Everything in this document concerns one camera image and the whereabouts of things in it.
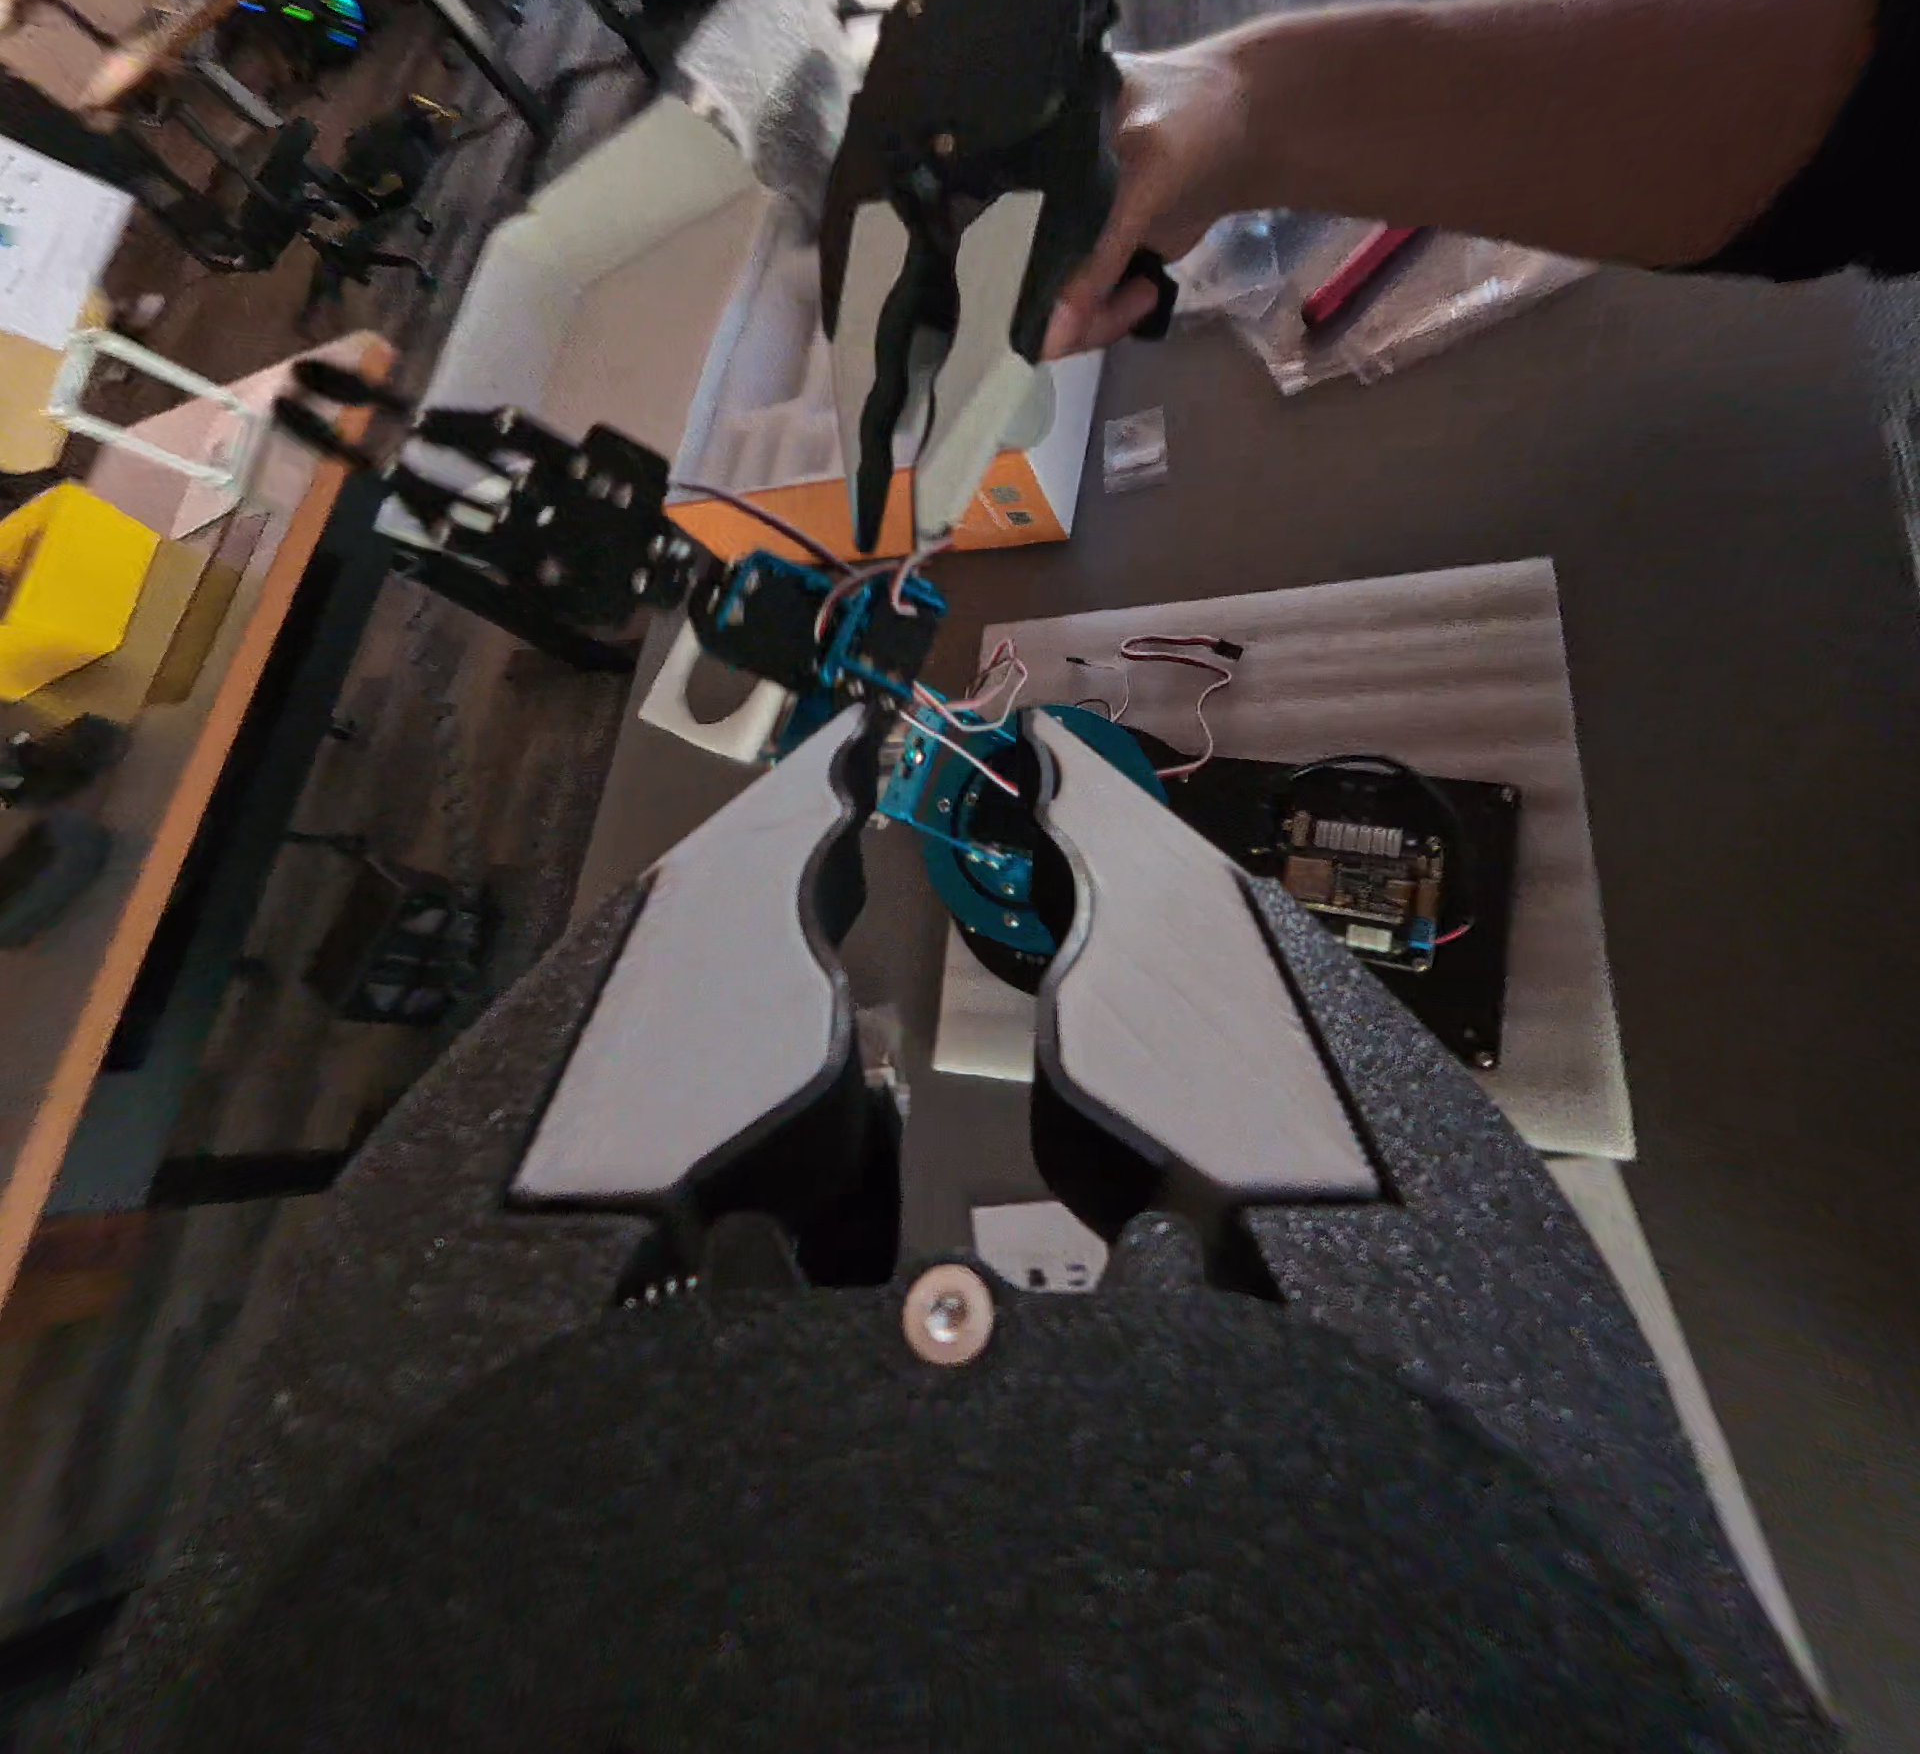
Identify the white paper sheet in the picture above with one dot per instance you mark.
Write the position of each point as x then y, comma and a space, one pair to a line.
53, 240

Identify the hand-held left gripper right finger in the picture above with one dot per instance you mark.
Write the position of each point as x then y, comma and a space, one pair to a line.
1199, 1032

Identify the orange white box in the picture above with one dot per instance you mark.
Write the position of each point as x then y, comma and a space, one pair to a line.
779, 523

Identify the blue black toy robot arm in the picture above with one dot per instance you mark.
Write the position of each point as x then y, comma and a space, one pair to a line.
576, 507

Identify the black crate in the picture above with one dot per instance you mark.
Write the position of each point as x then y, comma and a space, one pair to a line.
405, 954

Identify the white foam sheet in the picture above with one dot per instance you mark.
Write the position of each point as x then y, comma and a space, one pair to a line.
1427, 674

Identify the white bubble wrap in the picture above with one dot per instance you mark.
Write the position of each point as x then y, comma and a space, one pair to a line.
765, 60

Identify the person's right hand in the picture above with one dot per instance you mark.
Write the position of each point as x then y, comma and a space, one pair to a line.
1187, 150

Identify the clear plastic tool bag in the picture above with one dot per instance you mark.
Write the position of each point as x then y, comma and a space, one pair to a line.
1484, 301

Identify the person's right forearm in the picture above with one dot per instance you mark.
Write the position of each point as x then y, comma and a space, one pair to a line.
1501, 105

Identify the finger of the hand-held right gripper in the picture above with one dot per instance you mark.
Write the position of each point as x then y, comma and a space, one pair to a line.
991, 316
864, 316

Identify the grey desk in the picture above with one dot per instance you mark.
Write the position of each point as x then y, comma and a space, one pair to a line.
1724, 507

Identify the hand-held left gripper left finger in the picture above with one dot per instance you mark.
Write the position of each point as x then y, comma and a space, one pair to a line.
676, 1032

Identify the white foam block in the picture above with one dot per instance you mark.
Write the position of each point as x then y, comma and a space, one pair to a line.
721, 726

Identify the small clear parts bag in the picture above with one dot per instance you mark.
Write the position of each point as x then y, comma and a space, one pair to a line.
1136, 448

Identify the white frame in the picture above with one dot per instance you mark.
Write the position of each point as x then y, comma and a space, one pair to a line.
225, 433

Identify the white packing foam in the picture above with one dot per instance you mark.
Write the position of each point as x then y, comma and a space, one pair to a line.
600, 285

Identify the black base plate with board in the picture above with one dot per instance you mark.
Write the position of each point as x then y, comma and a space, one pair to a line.
1247, 826

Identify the wooden desk with black legs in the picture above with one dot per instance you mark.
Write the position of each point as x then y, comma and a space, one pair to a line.
182, 811

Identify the yellow bin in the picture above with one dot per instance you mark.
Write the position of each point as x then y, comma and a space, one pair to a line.
65, 586

